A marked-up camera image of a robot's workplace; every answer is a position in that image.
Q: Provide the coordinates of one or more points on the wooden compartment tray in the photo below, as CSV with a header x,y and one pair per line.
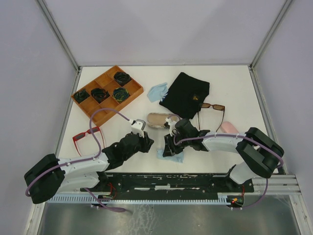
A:
x,y
114,89

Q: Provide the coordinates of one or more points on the light blue cleaning cloth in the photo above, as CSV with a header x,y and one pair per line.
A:
x,y
177,158

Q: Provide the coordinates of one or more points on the white slotted cable duct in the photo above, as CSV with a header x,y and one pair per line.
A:
x,y
155,197

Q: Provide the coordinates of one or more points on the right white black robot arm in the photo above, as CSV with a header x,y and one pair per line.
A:
x,y
260,154

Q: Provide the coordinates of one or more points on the rolled black belt middle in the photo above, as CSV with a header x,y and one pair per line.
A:
x,y
99,94

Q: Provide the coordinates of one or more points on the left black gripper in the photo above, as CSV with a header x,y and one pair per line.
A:
x,y
146,142

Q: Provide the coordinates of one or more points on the left aluminium frame post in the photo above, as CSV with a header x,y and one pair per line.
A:
x,y
57,33

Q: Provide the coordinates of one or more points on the aluminium frame post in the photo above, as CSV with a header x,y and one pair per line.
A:
x,y
57,33
271,32

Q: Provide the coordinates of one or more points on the right aluminium frame post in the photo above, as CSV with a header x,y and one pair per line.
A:
x,y
271,32

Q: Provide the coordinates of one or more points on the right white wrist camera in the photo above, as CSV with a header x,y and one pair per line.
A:
x,y
169,123

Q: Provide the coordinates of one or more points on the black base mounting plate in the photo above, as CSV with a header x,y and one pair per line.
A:
x,y
116,183

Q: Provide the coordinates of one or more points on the pink glasses case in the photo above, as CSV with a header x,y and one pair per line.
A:
x,y
228,128

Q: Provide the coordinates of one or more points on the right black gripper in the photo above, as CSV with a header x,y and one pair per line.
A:
x,y
169,149

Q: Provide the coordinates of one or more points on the crumpled light blue cloth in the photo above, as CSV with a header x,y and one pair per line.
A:
x,y
157,92

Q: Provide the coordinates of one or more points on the rolled green black belt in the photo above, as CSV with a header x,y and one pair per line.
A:
x,y
81,95

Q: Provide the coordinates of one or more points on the brown sunglasses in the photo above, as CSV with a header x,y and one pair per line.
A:
x,y
217,107

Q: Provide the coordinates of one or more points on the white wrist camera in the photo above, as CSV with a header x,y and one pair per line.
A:
x,y
169,123
137,126

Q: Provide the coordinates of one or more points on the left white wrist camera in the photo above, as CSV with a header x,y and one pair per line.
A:
x,y
137,126

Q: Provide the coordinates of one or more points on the rolled black belt top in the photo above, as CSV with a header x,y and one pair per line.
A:
x,y
122,78

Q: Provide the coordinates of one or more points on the rolled blue yellow belt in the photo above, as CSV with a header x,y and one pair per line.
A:
x,y
120,94

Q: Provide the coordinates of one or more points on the marble pattern glasses case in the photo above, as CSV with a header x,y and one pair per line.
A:
x,y
158,120

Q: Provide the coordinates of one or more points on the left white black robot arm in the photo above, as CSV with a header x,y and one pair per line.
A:
x,y
51,175

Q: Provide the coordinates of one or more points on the red sunglasses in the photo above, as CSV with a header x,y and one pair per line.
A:
x,y
80,136

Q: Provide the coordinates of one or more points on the black folded cloth pouch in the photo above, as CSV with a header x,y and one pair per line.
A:
x,y
185,96

